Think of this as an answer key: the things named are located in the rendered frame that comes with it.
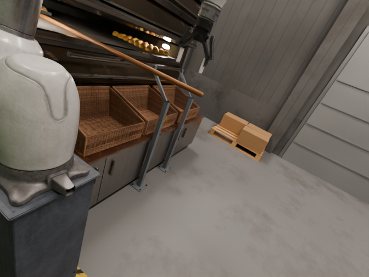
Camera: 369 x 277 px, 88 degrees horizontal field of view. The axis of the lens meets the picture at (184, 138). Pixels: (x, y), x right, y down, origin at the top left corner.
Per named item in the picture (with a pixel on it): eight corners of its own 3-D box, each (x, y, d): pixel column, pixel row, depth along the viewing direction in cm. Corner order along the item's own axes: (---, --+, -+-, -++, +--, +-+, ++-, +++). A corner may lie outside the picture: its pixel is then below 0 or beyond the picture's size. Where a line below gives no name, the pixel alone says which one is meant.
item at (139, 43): (110, 34, 234) (111, 29, 232) (136, 41, 275) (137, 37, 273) (147, 51, 217) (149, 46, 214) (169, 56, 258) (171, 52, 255)
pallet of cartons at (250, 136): (263, 150, 428) (273, 134, 410) (259, 162, 361) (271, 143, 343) (218, 126, 460) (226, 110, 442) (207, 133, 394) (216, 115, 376)
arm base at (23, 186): (26, 220, 38) (26, 200, 36) (-30, 162, 44) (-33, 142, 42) (101, 180, 54) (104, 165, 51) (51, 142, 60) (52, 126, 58)
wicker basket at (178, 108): (145, 105, 238) (151, 84, 226) (169, 102, 286) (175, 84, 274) (177, 123, 223) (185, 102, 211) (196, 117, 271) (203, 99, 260)
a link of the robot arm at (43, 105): (12, 183, 38) (8, 73, 28) (-27, 137, 44) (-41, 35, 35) (88, 158, 51) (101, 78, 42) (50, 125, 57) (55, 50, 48)
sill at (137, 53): (24, 32, 109) (24, 24, 107) (177, 62, 264) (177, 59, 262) (30, 35, 107) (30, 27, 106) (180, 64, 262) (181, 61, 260)
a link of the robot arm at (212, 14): (217, 4, 77) (211, 20, 79) (224, 11, 85) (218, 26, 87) (199, -2, 80) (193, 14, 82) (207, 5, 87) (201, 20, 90)
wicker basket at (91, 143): (38, 122, 134) (39, 84, 123) (104, 112, 182) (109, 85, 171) (82, 158, 119) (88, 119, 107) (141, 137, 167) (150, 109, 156)
